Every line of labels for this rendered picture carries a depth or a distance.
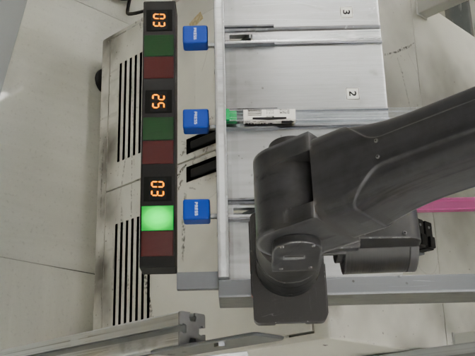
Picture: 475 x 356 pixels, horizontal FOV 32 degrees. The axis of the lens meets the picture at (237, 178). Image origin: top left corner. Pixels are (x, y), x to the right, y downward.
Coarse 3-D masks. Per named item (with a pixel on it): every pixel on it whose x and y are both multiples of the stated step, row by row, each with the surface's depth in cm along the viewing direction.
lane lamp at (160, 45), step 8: (144, 40) 102; (152, 40) 102; (160, 40) 102; (168, 40) 102; (144, 48) 102; (152, 48) 102; (160, 48) 102; (168, 48) 102; (144, 56) 102; (152, 56) 102; (160, 56) 102
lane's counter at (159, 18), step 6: (150, 12) 104; (156, 12) 104; (162, 12) 104; (168, 12) 104; (150, 18) 103; (156, 18) 103; (162, 18) 103; (168, 18) 103; (150, 24) 103; (156, 24) 103; (162, 24) 103; (168, 24) 103; (150, 30) 103; (156, 30) 103; (162, 30) 103; (168, 30) 103
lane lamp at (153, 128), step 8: (144, 120) 99; (152, 120) 99; (160, 120) 99; (168, 120) 99; (144, 128) 98; (152, 128) 98; (160, 128) 98; (168, 128) 98; (144, 136) 98; (152, 136) 98; (160, 136) 98; (168, 136) 98
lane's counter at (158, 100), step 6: (150, 90) 100; (156, 90) 100; (162, 90) 100; (168, 90) 100; (150, 96) 100; (156, 96) 100; (162, 96) 100; (168, 96) 100; (150, 102) 100; (156, 102) 100; (162, 102) 100; (168, 102) 100; (150, 108) 99; (156, 108) 99; (162, 108) 99; (168, 108) 99
